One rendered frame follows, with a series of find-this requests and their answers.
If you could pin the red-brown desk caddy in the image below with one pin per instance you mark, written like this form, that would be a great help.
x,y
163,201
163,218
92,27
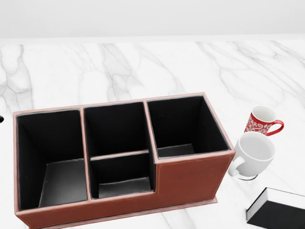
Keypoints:
x,y
190,176

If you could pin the plain white mug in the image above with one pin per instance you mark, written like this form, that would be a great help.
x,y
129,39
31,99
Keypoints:
x,y
256,155

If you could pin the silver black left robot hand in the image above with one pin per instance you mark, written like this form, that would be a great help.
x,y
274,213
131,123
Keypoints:
x,y
1,119

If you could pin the red patterned mug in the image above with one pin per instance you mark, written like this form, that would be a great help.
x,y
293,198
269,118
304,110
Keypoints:
x,y
256,125

